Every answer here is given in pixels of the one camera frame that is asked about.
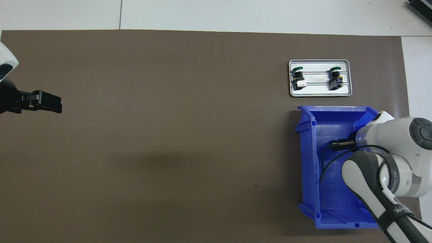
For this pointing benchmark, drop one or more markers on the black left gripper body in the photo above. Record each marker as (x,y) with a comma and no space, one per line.
(10,98)

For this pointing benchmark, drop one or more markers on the grey ribbed device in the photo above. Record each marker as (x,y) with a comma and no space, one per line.
(422,8)

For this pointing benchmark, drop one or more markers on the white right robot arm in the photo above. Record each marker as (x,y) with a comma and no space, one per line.
(388,135)

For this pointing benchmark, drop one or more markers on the blue plastic storage bin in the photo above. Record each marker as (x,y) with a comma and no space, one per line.
(330,202)

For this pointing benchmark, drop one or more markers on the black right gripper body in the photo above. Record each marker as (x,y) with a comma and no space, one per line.
(353,136)

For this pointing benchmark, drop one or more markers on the green push button switch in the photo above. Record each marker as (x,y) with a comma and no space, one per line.
(335,70)
(297,70)

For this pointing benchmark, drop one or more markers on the grey metal tray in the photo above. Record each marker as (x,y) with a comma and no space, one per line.
(317,91)

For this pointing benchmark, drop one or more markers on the brown table mat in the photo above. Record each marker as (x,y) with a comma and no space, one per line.
(168,152)

